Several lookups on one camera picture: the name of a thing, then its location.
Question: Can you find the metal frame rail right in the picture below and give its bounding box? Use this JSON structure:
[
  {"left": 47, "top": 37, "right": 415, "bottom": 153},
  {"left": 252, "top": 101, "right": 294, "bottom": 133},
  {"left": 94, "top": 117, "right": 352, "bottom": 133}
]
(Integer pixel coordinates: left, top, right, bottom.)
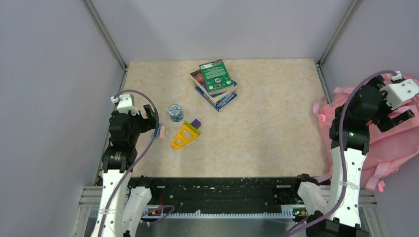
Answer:
[{"left": 315, "top": 0, "right": 363, "bottom": 103}]

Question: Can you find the green strip block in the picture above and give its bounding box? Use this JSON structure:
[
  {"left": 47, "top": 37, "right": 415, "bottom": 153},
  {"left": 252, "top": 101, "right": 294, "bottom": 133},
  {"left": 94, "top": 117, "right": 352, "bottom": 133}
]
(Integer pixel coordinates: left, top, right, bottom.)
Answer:
[{"left": 184, "top": 121, "right": 201, "bottom": 136}]

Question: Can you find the green cover book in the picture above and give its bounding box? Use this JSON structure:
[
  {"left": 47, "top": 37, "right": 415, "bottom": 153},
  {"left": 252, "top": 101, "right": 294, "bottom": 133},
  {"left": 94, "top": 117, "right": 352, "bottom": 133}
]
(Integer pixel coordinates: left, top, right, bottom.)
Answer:
[{"left": 199, "top": 59, "right": 234, "bottom": 95}]

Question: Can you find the blue correction tape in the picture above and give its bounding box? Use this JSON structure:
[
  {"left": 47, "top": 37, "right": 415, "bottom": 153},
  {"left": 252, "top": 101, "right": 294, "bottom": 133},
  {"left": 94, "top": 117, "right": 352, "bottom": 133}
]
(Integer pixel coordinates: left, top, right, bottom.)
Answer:
[{"left": 151, "top": 124, "right": 162, "bottom": 139}]

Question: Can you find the yellow triangle ruler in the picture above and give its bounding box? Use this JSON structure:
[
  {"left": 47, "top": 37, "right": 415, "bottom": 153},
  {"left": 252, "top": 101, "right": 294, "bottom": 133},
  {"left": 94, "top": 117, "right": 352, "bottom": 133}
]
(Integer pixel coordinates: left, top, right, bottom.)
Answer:
[{"left": 171, "top": 125, "right": 198, "bottom": 150}]

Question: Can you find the black base bar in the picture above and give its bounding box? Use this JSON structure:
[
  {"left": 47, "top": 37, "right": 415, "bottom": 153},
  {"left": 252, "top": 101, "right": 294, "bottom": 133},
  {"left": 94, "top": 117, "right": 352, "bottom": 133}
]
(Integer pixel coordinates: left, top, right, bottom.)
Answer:
[{"left": 128, "top": 177, "right": 303, "bottom": 214}]

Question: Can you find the blue round jar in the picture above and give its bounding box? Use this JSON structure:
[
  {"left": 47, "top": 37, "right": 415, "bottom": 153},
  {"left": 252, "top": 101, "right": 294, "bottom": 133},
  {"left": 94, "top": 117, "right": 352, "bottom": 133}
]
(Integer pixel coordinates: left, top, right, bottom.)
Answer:
[{"left": 168, "top": 104, "right": 183, "bottom": 122}]

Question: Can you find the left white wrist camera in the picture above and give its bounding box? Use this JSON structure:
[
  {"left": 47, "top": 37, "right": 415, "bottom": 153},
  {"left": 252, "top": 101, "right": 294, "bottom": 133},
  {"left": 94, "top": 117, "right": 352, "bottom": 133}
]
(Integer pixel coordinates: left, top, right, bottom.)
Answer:
[{"left": 111, "top": 93, "right": 140, "bottom": 116}]

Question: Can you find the metal frame rail left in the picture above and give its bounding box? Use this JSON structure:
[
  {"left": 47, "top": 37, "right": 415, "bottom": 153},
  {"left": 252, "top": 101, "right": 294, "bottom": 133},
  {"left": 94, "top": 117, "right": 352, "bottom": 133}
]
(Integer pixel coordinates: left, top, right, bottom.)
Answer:
[{"left": 82, "top": 0, "right": 128, "bottom": 184}]

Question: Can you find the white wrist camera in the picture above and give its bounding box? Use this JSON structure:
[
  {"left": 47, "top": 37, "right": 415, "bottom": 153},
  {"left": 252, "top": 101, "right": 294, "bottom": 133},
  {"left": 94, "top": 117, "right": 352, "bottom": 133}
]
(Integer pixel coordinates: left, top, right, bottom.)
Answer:
[
  {"left": 380, "top": 71, "right": 419, "bottom": 111},
  {"left": 111, "top": 93, "right": 140, "bottom": 116}
]

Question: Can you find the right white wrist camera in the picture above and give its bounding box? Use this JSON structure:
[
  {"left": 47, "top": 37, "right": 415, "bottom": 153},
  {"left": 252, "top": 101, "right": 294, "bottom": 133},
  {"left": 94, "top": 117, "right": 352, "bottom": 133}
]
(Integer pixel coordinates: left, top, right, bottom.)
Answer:
[{"left": 380, "top": 71, "right": 419, "bottom": 111}]

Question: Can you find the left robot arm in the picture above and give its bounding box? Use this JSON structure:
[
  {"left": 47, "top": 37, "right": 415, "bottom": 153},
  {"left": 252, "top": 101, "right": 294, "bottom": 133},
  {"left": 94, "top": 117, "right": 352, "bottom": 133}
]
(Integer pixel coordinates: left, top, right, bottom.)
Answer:
[{"left": 91, "top": 105, "right": 159, "bottom": 237}]

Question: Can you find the metal frame rail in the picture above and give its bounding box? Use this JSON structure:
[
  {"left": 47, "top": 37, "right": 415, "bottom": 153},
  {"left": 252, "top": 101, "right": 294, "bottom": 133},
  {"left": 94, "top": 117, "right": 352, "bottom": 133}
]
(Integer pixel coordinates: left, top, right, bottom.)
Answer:
[
  {"left": 315, "top": 0, "right": 363, "bottom": 103},
  {"left": 82, "top": 0, "right": 128, "bottom": 184}
]

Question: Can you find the blue treehouse book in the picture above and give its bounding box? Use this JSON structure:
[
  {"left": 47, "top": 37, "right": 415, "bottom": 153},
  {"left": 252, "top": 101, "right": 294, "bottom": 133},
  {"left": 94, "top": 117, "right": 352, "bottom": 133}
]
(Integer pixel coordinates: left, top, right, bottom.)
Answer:
[{"left": 195, "top": 86, "right": 238, "bottom": 112}]

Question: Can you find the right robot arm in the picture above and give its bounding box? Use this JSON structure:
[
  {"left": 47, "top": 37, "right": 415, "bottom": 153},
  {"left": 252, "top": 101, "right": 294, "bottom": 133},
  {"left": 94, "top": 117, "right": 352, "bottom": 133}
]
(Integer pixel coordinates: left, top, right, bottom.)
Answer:
[{"left": 287, "top": 72, "right": 419, "bottom": 237}]

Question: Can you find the purple cube block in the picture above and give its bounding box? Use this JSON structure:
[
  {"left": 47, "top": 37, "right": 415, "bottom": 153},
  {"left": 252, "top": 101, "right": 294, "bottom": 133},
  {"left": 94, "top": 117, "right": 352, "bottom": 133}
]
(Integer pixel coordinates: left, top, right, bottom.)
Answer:
[{"left": 191, "top": 119, "right": 201, "bottom": 129}]

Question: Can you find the pink backpack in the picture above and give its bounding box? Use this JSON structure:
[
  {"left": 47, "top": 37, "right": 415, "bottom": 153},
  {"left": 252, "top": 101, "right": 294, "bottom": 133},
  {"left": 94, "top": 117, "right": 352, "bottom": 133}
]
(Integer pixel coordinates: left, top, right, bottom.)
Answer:
[{"left": 313, "top": 70, "right": 419, "bottom": 192}]

